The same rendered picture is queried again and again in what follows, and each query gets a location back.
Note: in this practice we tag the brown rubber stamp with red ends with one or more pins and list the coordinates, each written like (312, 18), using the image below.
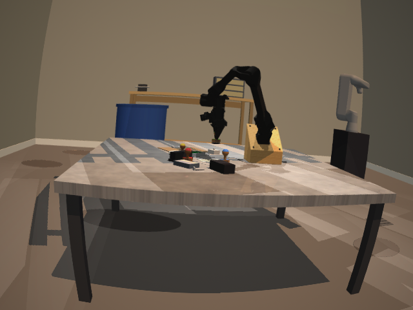
(187, 151)

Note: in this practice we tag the rubber stamp with blue handle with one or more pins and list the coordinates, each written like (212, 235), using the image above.
(225, 152)

